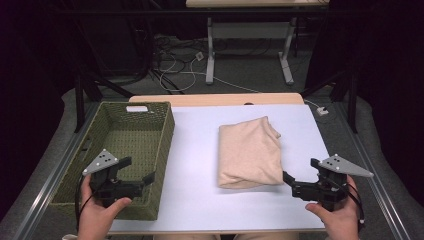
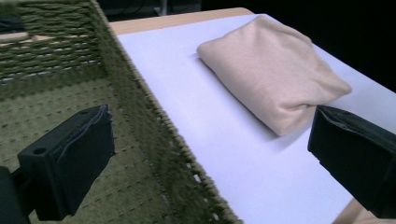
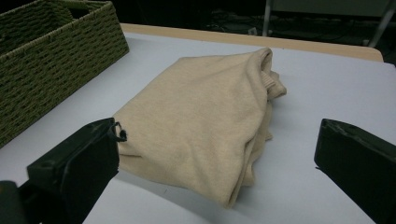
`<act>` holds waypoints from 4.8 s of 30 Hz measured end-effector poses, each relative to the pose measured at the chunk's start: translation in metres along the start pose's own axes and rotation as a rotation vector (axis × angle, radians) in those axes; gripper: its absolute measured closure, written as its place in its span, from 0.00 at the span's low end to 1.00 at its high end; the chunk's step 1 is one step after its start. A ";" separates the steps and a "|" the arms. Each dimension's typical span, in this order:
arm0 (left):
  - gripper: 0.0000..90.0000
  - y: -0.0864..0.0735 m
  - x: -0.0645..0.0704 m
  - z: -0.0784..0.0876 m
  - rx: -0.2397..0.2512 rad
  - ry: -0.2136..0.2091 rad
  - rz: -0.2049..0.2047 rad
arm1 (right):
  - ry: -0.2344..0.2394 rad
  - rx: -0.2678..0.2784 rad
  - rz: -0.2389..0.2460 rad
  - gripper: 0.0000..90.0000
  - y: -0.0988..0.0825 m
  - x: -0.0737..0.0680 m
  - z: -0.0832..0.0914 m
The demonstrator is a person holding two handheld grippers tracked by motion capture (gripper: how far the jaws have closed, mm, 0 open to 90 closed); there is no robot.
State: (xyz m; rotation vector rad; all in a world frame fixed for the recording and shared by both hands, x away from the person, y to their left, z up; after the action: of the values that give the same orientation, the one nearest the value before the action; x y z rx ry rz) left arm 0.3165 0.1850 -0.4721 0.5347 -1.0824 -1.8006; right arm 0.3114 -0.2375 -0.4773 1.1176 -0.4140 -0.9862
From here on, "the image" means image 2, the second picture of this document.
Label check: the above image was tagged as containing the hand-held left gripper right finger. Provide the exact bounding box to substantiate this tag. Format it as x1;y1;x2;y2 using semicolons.
307;105;396;219

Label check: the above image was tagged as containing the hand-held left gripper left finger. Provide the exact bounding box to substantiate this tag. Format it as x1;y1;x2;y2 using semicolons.
17;104;116;222

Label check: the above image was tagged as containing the white table mat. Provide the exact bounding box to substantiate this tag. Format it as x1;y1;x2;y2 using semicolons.
117;12;396;224

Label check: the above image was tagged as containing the beige cloth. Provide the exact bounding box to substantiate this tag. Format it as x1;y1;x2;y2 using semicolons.
196;15;353;137

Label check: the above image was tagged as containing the green woven basket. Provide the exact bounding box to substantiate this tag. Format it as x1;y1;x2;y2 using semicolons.
0;0;244;224

